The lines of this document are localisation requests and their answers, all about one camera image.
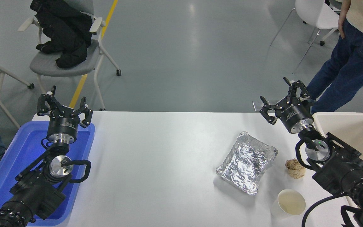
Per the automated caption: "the standing person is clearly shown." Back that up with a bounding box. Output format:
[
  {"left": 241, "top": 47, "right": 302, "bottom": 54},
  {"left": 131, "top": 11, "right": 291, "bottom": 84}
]
[{"left": 306, "top": 0, "right": 363, "bottom": 114}]

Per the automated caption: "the crumpled tan paper ball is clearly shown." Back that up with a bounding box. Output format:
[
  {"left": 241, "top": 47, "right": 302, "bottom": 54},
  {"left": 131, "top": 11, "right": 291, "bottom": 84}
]
[{"left": 285, "top": 158, "right": 306, "bottom": 179}]

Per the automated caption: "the black jacket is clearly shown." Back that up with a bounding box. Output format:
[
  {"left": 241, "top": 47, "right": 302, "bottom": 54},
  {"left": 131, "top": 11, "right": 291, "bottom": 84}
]
[{"left": 30, "top": 0, "right": 94, "bottom": 69}]

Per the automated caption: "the person's hand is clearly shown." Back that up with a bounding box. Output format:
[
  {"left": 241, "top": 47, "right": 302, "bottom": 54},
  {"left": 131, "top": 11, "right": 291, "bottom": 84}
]
[{"left": 338, "top": 13, "right": 349, "bottom": 39}]

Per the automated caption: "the white paper cup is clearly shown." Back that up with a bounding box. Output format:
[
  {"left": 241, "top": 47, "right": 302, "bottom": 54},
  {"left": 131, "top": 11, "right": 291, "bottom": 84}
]
[{"left": 270, "top": 189, "right": 306, "bottom": 219}]

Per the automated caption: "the blue plastic tray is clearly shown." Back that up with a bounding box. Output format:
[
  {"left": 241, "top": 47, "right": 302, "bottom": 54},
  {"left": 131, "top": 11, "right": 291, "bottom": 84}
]
[{"left": 0, "top": 121, "right": 95, "bottom": 227}]

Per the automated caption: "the white shell chair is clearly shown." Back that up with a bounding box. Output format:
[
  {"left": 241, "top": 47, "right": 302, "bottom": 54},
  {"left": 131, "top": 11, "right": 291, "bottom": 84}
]
[{"left": 270, "top": 0, "right": 340, "bottom": 74}]

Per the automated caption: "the grey chair with casters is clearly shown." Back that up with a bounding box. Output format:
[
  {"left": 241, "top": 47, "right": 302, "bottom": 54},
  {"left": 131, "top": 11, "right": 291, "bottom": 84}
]
[{"left": 320, "top": 0, "right": 343, "bottom": 46}]

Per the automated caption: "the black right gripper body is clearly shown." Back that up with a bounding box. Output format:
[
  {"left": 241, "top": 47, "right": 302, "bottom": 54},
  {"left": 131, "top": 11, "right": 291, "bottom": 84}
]
[{"left": 277, "top": 100, "right": 314, "bottom": 132}]

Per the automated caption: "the large pale plastic bin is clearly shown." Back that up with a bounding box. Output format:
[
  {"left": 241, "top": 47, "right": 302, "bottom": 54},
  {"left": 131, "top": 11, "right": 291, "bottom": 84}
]
[{"left": 312, "top": 112, "right": 363, "bottom": 208}]

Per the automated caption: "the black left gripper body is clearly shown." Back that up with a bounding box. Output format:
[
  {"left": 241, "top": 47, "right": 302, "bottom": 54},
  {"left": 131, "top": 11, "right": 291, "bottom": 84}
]
[{"left": 47, "top": 107, "right": 79, "bottom": 136}]

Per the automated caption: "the silver foil tray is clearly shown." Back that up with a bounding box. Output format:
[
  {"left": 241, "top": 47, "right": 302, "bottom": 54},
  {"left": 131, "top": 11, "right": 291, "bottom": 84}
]
[{"left": 216, "top": 131, "right": 278, "bottom": 195}]

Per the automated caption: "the grey seat white frame chair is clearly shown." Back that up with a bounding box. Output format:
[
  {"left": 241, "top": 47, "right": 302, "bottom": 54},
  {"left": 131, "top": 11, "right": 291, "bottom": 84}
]
[{"left": 18, "top": 0, "right": 122, "bottom": 111}]

